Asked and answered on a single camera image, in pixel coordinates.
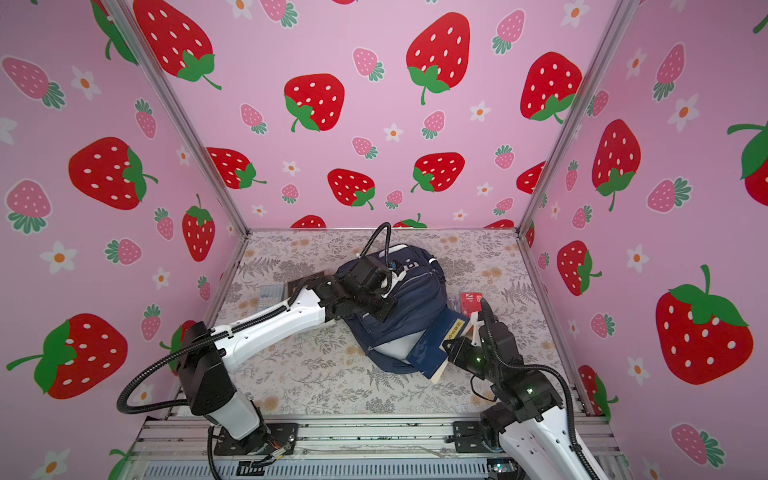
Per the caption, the navy blue student backpack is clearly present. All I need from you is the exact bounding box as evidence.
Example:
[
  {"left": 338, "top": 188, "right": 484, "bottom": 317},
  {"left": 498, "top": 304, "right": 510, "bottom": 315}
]
[{"left": 344, "top": 244, "right": 448, "bottom": 375}]

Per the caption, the dark blue Chinese book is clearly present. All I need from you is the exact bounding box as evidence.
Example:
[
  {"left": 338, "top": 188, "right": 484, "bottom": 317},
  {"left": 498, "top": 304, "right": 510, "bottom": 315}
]
[{"left": 406, "top": 308, "right": 470, "bottom": 383}]

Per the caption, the brown black scroll book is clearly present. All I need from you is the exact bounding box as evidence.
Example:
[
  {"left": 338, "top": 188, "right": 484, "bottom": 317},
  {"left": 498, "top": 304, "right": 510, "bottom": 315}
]
[{"left": 285, "top": 271, "right": 325, "bottom": 297}]

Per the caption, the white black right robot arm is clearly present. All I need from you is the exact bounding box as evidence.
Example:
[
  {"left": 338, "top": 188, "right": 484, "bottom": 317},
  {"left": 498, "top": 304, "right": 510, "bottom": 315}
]
[{"left": 443, "top": 325, "right": 607, "bottom": 479}]

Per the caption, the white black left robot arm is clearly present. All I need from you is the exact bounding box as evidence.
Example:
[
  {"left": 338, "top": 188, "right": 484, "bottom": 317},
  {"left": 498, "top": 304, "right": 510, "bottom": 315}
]
[{"left": 177, "top": 256, "right": 397, "bottom": 440}]

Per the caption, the red stationery package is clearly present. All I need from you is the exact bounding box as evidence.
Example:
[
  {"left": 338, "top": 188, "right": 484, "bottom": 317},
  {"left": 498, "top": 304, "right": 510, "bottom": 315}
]
[{"left": 459, "top": 292, "right": 483, "bottom": 317}]

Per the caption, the light blue calculator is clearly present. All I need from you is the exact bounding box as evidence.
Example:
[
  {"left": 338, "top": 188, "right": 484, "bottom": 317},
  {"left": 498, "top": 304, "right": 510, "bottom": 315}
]
[{"left": 259, "top": 284, "right": 285, "bottom": 304}]

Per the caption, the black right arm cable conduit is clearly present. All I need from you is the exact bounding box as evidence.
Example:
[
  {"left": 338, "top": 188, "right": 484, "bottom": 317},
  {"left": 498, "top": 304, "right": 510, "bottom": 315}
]
[{"left": 478, "top": 298, "right": 601, "bottom": 480}]

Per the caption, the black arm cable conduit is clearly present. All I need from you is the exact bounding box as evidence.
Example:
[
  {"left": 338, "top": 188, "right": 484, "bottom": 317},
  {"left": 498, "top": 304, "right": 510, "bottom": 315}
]
[
  {"left": 116, "top": 299, "right": 289, "bottom": 416},
  {"left": 478, "top": 298, "right": 601, "bottom": 480}
]

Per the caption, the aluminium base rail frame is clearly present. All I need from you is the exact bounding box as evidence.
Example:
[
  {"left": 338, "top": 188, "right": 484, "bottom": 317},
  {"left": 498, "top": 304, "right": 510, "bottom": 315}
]
[{"left": 116, "top": 413, "right": 631, "bottom": 480}]

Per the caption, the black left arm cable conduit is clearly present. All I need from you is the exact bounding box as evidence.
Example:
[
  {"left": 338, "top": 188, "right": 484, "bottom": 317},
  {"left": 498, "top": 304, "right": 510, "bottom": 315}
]
[{"left": 116, "top": 299, "right": 289, "bottom": 416}]

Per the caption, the aluminium corner post left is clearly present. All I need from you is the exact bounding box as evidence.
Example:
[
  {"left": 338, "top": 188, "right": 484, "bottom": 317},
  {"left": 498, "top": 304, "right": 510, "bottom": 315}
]
[{"left": 104, "top": 0, "right": 250, "bottom": 238}]

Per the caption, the aluminium corner post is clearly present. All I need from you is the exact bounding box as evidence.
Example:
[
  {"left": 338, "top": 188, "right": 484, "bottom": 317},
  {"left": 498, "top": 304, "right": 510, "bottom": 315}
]
[
  {"left": 516, "top": 0, "right": 639, "bottom": 239},
  {"left": 104, "top": 0, "right": 250, "bottom": 238}
]

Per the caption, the aluminium corner post right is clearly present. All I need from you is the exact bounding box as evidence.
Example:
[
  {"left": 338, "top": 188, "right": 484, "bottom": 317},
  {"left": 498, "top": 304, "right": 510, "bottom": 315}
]
[{"left": 516, "top": 0, "right": 639, "bottom": 239}]

